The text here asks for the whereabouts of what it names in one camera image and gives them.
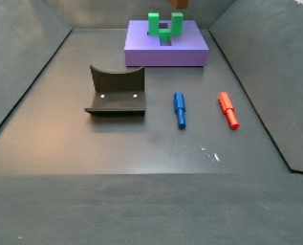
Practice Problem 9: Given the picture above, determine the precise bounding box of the brown T-shaped block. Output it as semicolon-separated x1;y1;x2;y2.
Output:
167;0;189;10

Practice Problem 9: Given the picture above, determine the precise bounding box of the purple board block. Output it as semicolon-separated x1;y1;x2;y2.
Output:
124;20;209;67

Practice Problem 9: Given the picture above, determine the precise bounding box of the blue peg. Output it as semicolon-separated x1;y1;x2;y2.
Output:
173;92;187;129

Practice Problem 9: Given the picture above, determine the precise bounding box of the red peg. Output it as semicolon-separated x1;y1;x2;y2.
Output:
219;92;239;130

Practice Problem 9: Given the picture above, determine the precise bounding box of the green U-shaped block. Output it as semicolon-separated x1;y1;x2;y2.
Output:
147;12;183;43

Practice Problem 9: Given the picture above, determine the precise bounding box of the black curved holder bracket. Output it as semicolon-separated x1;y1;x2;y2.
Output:
84;66;145;115

